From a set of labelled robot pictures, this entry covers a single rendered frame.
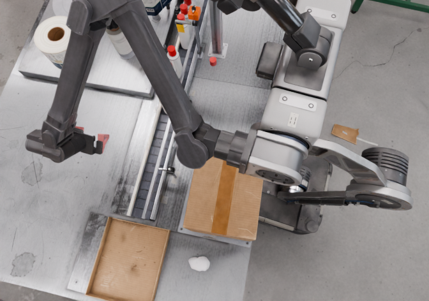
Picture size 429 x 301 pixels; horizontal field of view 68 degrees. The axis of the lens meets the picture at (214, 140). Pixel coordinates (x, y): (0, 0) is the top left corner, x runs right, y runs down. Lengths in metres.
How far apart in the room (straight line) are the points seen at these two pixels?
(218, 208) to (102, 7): 0.68
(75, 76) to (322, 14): 0.62
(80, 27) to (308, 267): 1.92
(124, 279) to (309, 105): 1.01
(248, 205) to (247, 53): 0.83
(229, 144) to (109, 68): 1.01
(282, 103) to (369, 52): 2.15
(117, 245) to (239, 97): 0.84
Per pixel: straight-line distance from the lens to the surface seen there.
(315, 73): 0.78
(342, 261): 2.30
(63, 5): 1.93
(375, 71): 2.78
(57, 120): 0.93
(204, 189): 1.08
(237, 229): 1.06
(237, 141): 0.73
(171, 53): 1.36
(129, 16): 0.71
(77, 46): 0.80
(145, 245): 1.39
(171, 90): 0.72
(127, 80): 1.57
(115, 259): 1.42
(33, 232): 1.58
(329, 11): 0.89
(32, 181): 1.63
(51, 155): 1.02
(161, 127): 1.42
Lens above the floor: 2.18
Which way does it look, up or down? 71 degrees down
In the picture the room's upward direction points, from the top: 7 degrees counter-clockwise
